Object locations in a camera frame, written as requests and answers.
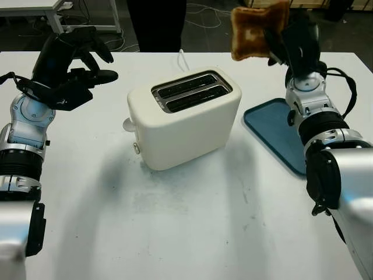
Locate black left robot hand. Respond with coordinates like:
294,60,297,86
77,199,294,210
31,26,119,90

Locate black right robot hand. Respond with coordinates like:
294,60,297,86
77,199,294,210
263,13,321,71

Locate browned toast slice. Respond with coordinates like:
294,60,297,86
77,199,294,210
230,0,291,61

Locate cream two-slot toaster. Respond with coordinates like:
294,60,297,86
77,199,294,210
122,66,242,172

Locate white office desk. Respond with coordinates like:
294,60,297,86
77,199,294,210
0,0,123,36

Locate blue plastic tray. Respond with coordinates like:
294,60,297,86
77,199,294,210
243,97,308,176

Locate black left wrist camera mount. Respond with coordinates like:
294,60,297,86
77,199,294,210
16,78,94,111

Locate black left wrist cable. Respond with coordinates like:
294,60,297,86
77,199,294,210
0,72,34,96

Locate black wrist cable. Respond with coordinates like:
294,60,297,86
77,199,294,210
320,67,358,117
0,72,34,96

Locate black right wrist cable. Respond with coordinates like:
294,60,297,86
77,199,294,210
320,67,358,117

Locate white floor cable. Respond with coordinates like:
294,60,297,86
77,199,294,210
186,2,231,29
103,29,131,52

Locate white toaster power cord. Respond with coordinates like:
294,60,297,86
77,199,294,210
177,48,190,72

